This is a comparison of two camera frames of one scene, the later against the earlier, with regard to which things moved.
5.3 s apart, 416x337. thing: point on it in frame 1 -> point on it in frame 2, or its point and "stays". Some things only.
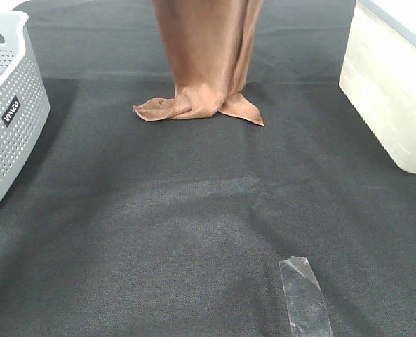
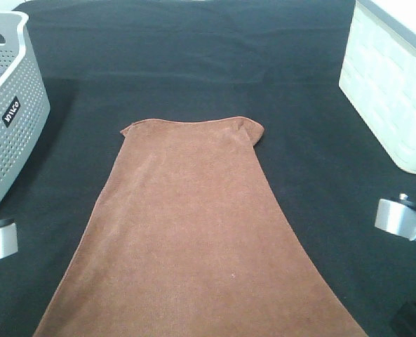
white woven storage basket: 386,72 stays
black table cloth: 119,227 stays
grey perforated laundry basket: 16,109 stays
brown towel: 208,44 -> 187,240
